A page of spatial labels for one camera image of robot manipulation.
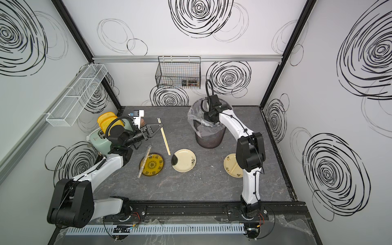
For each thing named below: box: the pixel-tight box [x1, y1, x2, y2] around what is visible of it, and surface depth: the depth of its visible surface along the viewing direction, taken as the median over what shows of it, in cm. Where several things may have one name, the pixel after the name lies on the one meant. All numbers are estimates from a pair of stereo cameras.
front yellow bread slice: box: [96, 111, 125, 137], surface depth 84 cm
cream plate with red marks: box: [223, 153, 243, 179], surface depth 90 cm
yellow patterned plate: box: [139, 153, 165, 177], surface depth 91 cm
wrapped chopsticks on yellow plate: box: [137, 144, 153, 179], surface depth 92 cm
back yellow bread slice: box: [96, 111, 118, 127], surface depth 86 cm
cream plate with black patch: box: [171, 148, 197, 173], surface depth 93 cm
